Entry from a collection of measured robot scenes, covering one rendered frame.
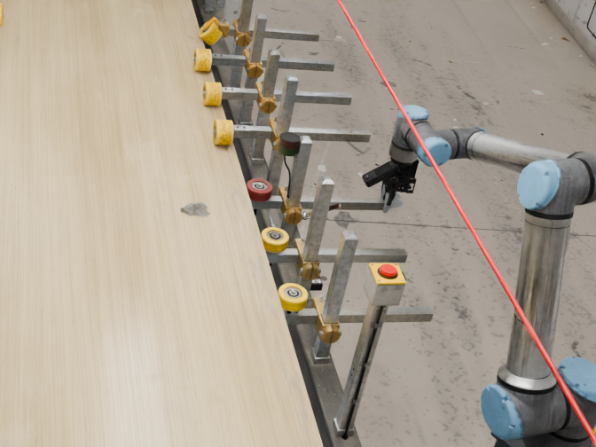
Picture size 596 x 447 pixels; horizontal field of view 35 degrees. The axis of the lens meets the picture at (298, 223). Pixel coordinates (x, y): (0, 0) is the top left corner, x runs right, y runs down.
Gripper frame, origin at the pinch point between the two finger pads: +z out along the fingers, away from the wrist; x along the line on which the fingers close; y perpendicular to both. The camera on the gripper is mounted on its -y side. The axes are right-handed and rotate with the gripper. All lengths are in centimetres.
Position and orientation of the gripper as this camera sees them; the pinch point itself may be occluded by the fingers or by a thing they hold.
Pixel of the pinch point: (382, 208)
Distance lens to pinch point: 309.9
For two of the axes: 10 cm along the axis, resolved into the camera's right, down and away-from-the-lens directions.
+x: -2.0, -5.9, 7.8
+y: 9.7, 0.0, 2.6
